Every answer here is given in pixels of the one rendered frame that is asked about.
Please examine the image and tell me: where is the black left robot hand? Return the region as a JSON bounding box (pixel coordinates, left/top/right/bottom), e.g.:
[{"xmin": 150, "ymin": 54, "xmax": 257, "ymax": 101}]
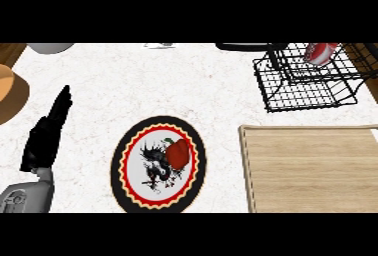
[{"xmin": 18, "ymin": 84, "xmax": 74, "ymax": 173}]

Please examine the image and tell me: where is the pale wooden tray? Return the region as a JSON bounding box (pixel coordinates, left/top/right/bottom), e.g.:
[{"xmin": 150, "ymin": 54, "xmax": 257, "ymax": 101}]
[{"xmin": 238, "ymin": 124, "xmax": 378, "ymax": 214}]

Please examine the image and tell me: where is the red and white can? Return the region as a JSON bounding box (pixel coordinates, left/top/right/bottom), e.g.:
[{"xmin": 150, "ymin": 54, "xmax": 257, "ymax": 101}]
[{"xmin": 303, "ymin": 42, "xmax": 342, "ymax": 67}]

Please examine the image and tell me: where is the orange round bowl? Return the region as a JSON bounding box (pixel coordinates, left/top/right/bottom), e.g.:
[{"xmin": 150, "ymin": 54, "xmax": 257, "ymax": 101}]
[{"xmin": 0, "ymin": 63, "xmax": 31, "ymax": 127}]

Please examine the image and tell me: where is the black-rimmed patterned oval plate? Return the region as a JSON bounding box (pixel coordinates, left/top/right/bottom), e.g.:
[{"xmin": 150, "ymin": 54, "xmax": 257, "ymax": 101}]
[{"xmin": 110, "ymin": 115, "xmax": 209, "ymax": 214}]

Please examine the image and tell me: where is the brown wooden cabinet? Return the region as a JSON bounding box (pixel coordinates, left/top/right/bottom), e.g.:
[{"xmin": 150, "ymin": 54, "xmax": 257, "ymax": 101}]
[{"xmin": 0, "ymin": 42, "xmax": 29, "ymax": 69}]

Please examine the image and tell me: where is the grey round pot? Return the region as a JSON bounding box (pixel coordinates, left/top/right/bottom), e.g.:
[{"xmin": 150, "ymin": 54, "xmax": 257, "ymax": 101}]
[{"xmin": 27, "ymin": 42, "xmax": 76, "ymax": 55}]

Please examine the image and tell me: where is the small white and grey object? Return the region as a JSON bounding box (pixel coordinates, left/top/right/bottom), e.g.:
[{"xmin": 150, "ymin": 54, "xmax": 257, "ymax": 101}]
[{"xmin": 142, "ymin": 42, "xmax": 178, "ymax": 50}]

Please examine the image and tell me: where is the black flat appliance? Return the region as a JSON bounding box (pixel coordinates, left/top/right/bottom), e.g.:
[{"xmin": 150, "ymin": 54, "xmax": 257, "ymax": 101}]
[{"xmin": 215, "ymin": 42, "xmax": 275, "ymax": 53}]

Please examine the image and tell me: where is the black wire tiered basket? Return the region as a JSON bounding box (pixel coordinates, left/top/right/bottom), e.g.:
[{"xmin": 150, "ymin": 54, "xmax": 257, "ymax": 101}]
[{"xmin": 253, "ymin": 42, "xmax": 378, "ymax": 114}]

